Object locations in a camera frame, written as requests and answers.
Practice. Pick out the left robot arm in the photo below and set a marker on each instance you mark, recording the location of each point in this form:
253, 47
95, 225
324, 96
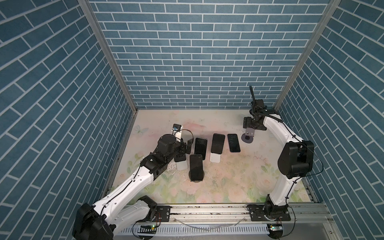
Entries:
110, 215

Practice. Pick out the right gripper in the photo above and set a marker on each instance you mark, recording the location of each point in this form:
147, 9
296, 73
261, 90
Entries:
246, 123

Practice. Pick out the grey round base phone stand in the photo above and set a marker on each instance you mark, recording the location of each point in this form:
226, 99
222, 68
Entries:
248, 136

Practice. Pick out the phone on round black stand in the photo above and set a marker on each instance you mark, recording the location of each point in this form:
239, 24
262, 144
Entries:
196, 163

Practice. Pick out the white phone stand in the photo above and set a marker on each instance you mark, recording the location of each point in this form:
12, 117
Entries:
215, 158
183, 165

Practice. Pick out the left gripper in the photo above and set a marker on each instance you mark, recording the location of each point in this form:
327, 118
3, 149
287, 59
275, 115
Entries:
183, 150

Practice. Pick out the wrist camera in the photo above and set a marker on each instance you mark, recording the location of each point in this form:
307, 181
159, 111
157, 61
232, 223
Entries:
257, 106
177, 131

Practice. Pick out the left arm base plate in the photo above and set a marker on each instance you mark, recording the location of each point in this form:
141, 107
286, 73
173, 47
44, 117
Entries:
157, 214

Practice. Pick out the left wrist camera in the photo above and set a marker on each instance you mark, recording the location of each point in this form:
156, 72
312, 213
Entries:
177, 131

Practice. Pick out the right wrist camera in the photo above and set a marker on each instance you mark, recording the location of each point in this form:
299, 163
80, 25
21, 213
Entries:
257, 106

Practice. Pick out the round black phone stand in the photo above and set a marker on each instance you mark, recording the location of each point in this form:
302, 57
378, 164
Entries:
196, 177

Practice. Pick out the phone on middle back stand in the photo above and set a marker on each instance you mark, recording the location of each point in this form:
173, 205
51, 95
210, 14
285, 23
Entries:
201, 147

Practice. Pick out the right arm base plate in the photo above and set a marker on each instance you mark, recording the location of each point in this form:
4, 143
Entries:
255, 212

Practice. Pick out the purple case phone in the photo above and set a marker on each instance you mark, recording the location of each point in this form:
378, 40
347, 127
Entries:
234, 144

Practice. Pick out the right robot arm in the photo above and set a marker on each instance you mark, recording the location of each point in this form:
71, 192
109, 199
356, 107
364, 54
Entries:
295, 160

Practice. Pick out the aluminium mounting rail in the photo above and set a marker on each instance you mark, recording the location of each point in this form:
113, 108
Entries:
309, 221

